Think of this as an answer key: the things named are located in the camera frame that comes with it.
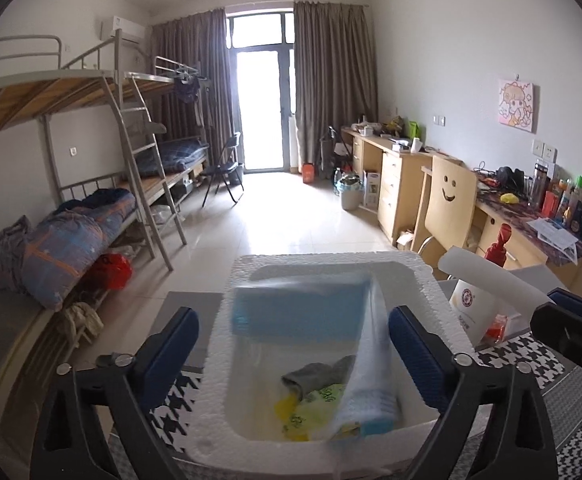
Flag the blue mattress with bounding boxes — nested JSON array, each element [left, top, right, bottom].
[[134, 139, 211, 177]]

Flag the white air conditioner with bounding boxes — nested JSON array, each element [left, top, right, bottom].
[[100, 15, 147, 43]]

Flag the glass balcony door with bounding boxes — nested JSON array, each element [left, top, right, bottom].
[[226, 8, 297, 173]]

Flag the wooden chair with smiley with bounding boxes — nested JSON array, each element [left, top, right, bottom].
[[411, 155, 479, 261]]

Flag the white cardboard box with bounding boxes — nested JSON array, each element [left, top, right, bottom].
[[363, 169, 382, 209]]

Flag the beige rag pile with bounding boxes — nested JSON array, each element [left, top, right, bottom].
[[61, 302, 103, 348]]

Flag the green plastic bag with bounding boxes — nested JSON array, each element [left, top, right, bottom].
[[283, 384, 347, 441]]

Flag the houndstooth tablecloth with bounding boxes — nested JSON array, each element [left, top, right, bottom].
[[111, 330, 582, 480]]

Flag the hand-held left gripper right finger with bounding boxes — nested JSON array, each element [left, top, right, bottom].
[[388, 305, 556, 480]]

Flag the printed paper sheets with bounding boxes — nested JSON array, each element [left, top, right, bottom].
[[526, 217, 579, 263]]

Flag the black hair dryer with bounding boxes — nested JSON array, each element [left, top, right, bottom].
[[493, 166, 524, 193]]

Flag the black folding cart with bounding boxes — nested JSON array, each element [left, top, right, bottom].
[[321, 125, 352, 181]]

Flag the metal bunk bed with ladder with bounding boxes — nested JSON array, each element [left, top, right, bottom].
[[0, 30, 187, 341]]

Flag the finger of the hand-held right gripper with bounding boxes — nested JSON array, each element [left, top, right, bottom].
[[530, 303, 582, 366], [546, 287, 582, 321]]

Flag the blue plaid quilt bundle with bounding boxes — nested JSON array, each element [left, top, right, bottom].
[[21, 187, 137, 311]]

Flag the white foam box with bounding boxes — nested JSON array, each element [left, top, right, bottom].
[[187, 251, 476, 480]]

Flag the brown curtain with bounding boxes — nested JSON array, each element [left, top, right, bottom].
[[292, 1, 379, 171], [150, 7, 234, 166]]

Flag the red plastic bag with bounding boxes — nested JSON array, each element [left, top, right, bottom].
[[90, 253, 133, 291]]

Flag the dark hanging clothes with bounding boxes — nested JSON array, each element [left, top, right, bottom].
[[173, 72, 202, 103]]

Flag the cluster of toiletry bottles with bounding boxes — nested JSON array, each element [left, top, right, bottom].
[[528, 160, 582, 246]]

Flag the grey cloth bundle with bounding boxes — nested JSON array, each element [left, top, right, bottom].
[[0, 215, 34, 293]]

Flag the plain wooden desk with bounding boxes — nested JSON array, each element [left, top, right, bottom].
[[341, 126, 464, 241]]

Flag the cartoon wall picture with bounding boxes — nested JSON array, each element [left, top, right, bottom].
[[496, 79, 534, 132]]

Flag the wooden desk with patterned top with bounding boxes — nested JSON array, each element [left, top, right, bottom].
[[463, 180, 582, 281]]

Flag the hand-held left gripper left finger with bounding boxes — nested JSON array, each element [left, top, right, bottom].
[[31, 306, 200, 480]]

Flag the black folding chair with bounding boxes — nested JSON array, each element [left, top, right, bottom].
[[201, 132, 246, 208]]

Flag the yellow foam net sleeve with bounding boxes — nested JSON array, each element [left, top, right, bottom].
[[273, 395, 302, 423]]

